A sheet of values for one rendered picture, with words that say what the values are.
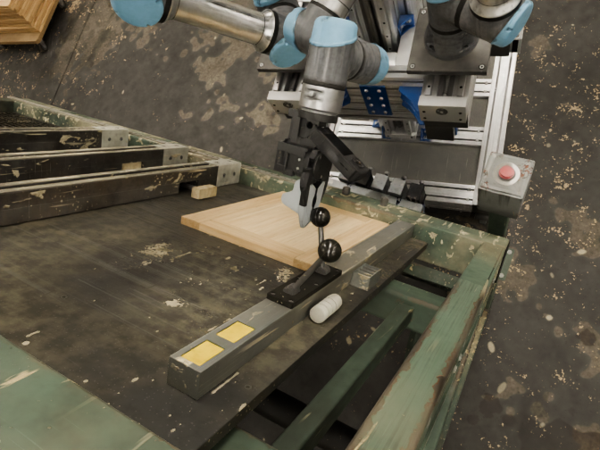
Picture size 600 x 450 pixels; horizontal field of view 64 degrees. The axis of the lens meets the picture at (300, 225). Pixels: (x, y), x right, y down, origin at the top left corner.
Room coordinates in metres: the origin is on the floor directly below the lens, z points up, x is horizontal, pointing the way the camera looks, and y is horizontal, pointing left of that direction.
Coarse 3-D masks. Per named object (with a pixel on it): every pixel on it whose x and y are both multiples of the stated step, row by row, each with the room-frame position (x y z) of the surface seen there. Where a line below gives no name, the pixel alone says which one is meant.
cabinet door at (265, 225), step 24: (192, 216) 0.70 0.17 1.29; (216, 216) 0.68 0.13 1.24; (240, 216) 0.67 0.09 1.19; (264, 216) 0.65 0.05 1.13; (288, 216) 0.63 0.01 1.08; (336, 216) 0.58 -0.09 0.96; (360, 216) 0.55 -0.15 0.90; (240, 240) 0.55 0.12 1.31; (264, 240) 0.52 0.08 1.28; (288, 240) 0.50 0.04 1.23; (312, 240) 0.48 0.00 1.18; (360, 240) 0.43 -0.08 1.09; (288, 264) 0.43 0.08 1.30
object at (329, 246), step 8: (328, 240) 0.29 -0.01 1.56; (336, 240) 0.29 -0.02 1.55; (320, 248) 0.29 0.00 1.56; (328, 248) 0.28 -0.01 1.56; (336, 248) 0.27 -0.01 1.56; (320, 256) 0.28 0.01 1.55; (328, 256) 0.27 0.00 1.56; (336, 256) 0.27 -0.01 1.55; (312, 264) 0.29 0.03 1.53; (320, 264) 0.28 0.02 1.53; (304, 272) 0.30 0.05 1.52; (312, 272) 0.29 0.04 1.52; (304, 280) 0.29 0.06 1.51; (288, 288) 0.30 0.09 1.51; (296, 288) 0.29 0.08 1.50
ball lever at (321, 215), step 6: (312, 210) 0.40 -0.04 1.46; (318, 210) 0.39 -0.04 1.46; (324, 210) 0.38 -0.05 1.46; (312, 216) 0.39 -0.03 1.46; (318, 216) 0.38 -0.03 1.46; (324, 216) 0.37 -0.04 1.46; (312, 222) 0.38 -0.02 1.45; (318, 222) 0.37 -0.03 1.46; (324, 222) 0.37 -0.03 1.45; (318, 228) 0.37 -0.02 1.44; (324, 264) 0.33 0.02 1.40; (318, 270) 0.33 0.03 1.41; (324, 270) 0.32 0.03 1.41
